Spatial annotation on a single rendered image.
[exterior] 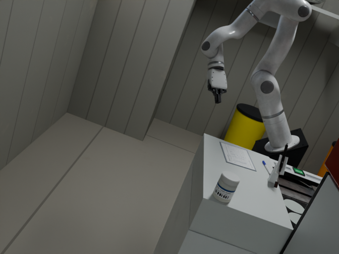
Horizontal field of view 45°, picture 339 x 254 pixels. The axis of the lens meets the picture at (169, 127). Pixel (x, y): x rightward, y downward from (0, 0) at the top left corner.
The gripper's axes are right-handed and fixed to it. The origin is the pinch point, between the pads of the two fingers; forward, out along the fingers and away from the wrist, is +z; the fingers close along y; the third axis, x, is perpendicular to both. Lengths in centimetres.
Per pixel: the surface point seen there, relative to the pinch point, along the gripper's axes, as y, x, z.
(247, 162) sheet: -5.2, 12.5, 33.7
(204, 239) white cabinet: 30, 26, 66
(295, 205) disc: -21, 24, 54
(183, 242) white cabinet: 36, 21, 67
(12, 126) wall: 79, -123, -7
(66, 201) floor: 42, -121, 42
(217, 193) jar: 30, 36, 51
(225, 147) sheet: 0.4, 3.8, 25.6
